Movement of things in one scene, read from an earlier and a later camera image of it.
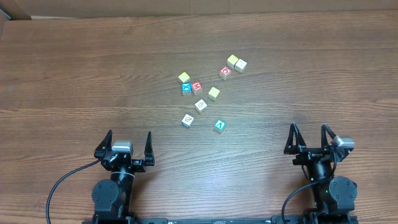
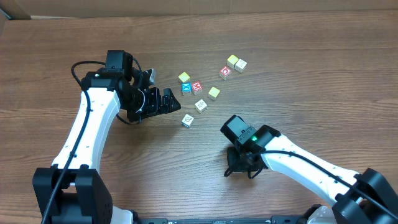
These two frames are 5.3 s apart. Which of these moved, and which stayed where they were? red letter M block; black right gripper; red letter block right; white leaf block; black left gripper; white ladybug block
Moved: black left gripper; black right gripper
Stayed: white leaf block; white ladybug block; red letter M block; red letter block right
